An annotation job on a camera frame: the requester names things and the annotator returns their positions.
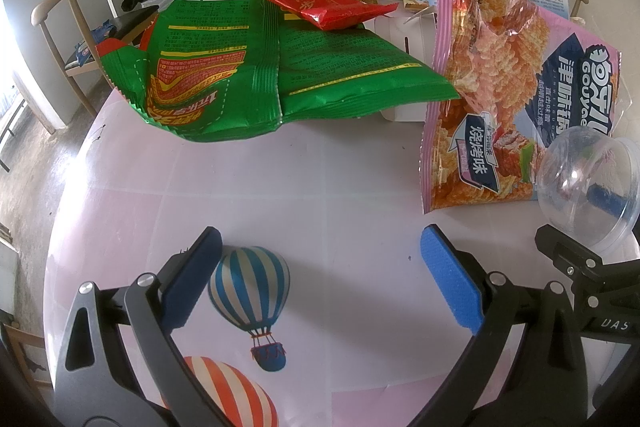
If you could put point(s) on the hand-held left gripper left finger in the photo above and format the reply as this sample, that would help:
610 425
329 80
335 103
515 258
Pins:
190 277

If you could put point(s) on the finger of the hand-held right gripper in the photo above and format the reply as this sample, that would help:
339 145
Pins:
607 201
590 277

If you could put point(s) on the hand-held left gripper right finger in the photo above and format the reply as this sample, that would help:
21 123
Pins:
450 277

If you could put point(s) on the clear plastic cup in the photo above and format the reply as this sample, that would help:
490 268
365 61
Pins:
565 167

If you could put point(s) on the pink snack bag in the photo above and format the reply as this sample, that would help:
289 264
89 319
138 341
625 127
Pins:
480 72

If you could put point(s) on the green snack bag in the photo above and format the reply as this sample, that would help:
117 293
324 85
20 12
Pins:
210 57

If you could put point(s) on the white box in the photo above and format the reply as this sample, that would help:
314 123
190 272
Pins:
410 37

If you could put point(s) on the blue snack bag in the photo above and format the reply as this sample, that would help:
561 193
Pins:
82 51

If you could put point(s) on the red snack packet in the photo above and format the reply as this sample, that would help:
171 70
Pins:
325 7

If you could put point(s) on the wooden chair with black seat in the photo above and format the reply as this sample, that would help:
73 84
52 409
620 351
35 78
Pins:
50 7

